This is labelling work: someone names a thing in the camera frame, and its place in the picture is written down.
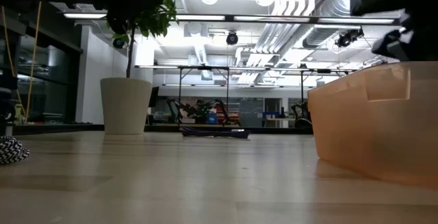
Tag black metal workstation frame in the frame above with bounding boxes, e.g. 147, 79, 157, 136
135, 64, 357, 126

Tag silver ceiling air duct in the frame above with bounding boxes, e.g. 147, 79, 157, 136
302, 0, 353, 49

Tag background black robot arms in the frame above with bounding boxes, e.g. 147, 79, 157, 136
166, 98, 241, 126

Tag black overhead mounted camera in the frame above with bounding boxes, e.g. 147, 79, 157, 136
334, 27, 365, 49

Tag yellow pole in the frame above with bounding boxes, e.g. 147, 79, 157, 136
25, 0, 42, 123
1, 5, 27, 122

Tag translucent orange plastic bin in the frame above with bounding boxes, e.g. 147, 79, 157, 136
307, 61, 438, 189

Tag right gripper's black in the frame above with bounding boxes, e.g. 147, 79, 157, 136
371, 10, 438, 62

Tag purple braided USB cable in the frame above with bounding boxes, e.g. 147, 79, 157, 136
180, 126, 251, 140

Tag short ceiling light bar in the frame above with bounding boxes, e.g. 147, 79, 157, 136
62, 12, 107, 20

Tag green leafy potted tree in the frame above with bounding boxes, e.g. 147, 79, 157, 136
105, 0, 179, 79

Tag white plant pot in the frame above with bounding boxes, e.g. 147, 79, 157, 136
99, 77, 153, 136

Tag long ceiling light bar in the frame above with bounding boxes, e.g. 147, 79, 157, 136
175, 13, 401, 25

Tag black and white braided cable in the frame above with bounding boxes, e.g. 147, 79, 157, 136
0, 135, 31, 165

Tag round black ceiling camera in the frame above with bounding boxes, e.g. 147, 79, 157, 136
225, 31, 240, 46

